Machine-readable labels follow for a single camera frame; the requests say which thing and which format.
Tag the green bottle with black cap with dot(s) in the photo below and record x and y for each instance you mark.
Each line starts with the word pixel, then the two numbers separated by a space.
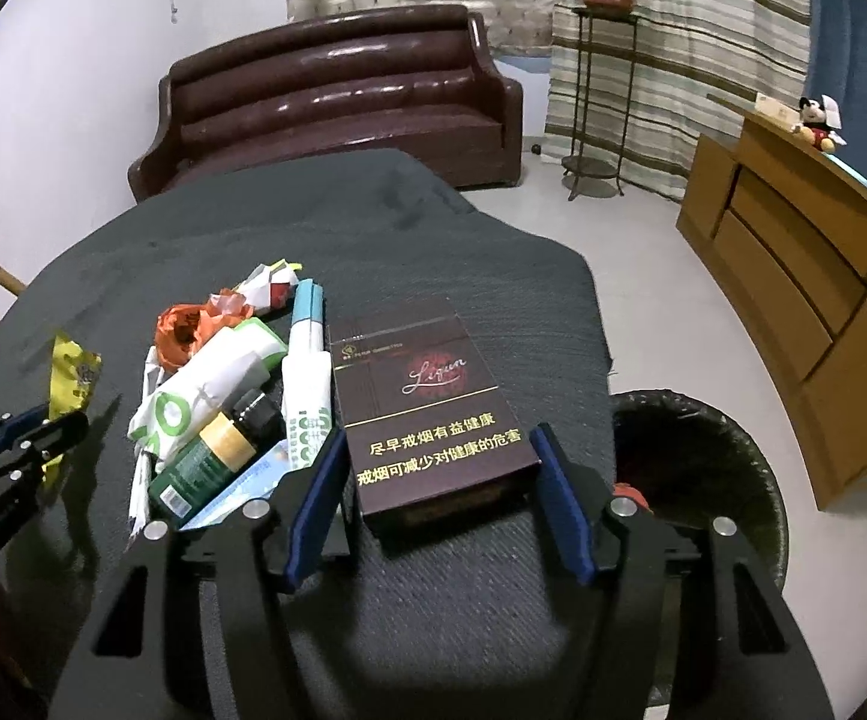
pixel 201 465

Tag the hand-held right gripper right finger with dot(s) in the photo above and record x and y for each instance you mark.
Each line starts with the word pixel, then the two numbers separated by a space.
pixel 561 502

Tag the black trash bin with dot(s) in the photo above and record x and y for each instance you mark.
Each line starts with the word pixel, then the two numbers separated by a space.
pixel 703 465

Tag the yellow snack wrapper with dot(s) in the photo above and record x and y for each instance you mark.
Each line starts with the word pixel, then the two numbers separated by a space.
pixel 69 375

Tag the dark red cigarette box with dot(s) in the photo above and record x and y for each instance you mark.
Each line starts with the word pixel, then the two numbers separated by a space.
pixel 418 405

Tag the white green plastic packet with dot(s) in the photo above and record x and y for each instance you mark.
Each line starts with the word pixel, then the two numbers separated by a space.
pixel 201 390

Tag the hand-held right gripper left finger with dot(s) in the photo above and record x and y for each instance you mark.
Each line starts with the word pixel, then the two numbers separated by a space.
pixel 321 495

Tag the mouse plush toy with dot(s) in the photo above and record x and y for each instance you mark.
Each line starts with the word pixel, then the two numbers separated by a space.
pixel 816 121

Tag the metal plant stand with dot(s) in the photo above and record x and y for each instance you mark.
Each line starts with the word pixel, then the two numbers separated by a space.
pixel 591 165

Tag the brown leather sofa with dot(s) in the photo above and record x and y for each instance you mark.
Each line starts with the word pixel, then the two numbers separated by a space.
pixel 328 105

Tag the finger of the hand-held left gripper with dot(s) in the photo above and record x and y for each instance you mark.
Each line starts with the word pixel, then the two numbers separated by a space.
pixel 24 426
pixel 58 436

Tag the white green snack wrapper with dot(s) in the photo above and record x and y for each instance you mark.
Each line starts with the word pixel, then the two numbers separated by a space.
pixel 261 285

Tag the orange plastic bag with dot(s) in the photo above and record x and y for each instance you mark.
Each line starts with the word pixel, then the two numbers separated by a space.
pixel 178 334

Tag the small beige box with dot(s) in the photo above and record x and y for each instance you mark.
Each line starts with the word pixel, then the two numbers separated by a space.
pixel 771 106

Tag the white green toothpaste tube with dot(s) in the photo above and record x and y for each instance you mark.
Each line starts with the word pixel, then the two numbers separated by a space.
pixel 306 375

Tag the light blue packet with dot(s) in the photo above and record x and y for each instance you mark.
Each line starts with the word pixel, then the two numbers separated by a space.
pixel 257 481

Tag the striped curtain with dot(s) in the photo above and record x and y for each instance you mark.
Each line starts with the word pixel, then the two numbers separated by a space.
pixel 703 52

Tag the wooden cabinet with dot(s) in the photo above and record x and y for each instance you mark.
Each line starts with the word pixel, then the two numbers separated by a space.
pixel 816 240

